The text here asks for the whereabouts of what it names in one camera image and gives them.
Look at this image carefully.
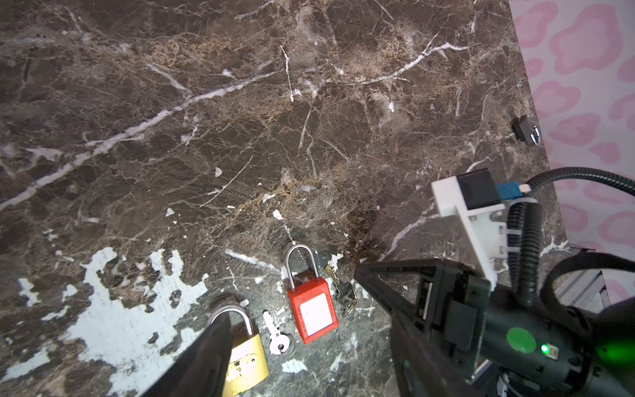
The silver brass-lock key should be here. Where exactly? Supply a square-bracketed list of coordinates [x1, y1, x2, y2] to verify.
[262, 310, 291, 356]

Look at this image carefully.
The red safety padlock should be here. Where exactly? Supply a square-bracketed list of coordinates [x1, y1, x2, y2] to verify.
[284, 244, 339, 345]

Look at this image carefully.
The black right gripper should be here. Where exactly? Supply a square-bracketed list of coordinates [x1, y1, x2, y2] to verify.
[354, 259, 492, 377]

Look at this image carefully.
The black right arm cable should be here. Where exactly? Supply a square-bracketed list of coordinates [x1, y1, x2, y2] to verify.
[505, 165, 635, 309]

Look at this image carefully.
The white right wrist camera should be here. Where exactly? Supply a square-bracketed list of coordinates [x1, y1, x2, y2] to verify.
[432, 169, 536, 290]

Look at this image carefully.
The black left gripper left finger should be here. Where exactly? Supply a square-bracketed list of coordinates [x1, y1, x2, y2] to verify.
[143, 314, 233, 397]

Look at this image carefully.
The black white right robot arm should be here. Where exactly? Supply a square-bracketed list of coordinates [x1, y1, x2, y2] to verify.
[355, 252, 634, 396]

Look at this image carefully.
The silver red-lock key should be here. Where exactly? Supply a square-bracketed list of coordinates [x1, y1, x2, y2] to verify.
[325, 265, 357, 317]

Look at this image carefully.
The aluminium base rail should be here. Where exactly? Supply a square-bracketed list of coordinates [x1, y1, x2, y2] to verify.
[555, 270, 610, 314]

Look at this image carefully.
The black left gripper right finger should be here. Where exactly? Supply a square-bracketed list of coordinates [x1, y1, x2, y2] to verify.
[390, 313, 476, 397]

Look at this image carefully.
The brass padlock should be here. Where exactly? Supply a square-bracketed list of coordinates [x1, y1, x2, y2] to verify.
[208, 304, 270, 396]

